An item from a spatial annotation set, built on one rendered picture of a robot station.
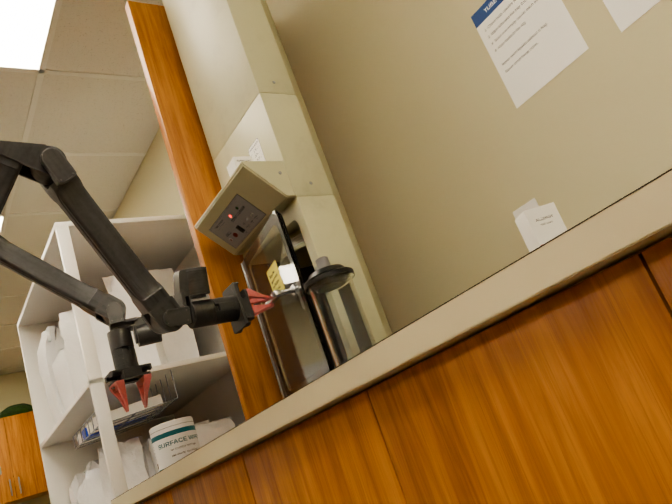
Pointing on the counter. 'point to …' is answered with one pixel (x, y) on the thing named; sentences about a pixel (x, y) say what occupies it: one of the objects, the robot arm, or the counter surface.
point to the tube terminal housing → (305, 190)
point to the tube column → (229, 60)
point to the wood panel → (200, 196)
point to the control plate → (223, 228)
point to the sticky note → (275, 277)
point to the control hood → (262, 187)
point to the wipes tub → (173, 441)
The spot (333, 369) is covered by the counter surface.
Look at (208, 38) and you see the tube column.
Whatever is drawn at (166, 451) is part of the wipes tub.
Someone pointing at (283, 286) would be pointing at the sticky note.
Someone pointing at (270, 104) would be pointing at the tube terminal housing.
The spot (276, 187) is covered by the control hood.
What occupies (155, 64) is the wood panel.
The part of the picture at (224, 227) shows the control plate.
